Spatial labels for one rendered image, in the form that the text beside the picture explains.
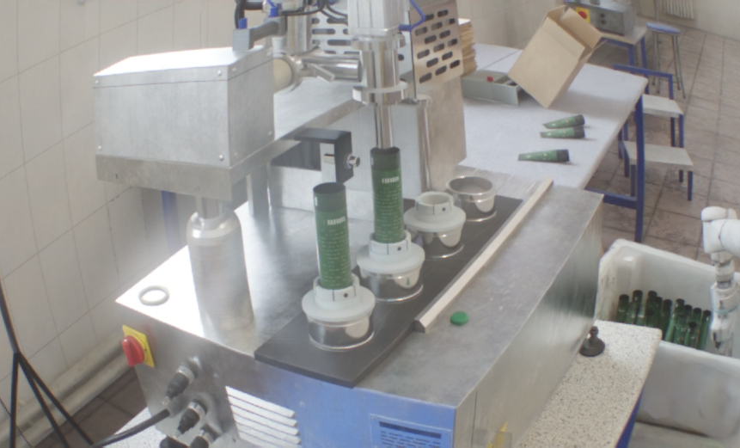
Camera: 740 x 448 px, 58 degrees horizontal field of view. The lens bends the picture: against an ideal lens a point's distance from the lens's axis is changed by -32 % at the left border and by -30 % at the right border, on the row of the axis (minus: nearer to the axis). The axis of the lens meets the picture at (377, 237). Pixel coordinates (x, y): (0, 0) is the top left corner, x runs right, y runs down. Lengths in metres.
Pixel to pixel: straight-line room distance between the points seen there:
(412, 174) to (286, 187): 0.20
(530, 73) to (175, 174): 1.86
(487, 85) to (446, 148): 1.48
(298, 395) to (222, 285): 0.15
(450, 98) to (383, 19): 0.38
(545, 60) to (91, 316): 1.68
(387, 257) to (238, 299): 0.17
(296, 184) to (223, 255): 0.34
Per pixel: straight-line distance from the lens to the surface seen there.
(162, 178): 0.98
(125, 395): 2.77
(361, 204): 1.24
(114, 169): 1.05
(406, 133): 1.16
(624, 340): 1.48
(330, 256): 0.91
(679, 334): 1.87
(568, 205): 1.30
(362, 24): 0.93
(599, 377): 1.38
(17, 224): 2.38
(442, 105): 1.24
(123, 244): 2.79
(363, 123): 1.19
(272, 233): 1.23
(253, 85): 0.92
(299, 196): 1.29
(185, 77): 0.92
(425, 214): 1.10
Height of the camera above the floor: 1.52
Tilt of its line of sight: 25 degrees down
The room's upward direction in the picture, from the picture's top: 3 degrees counter-clockwise
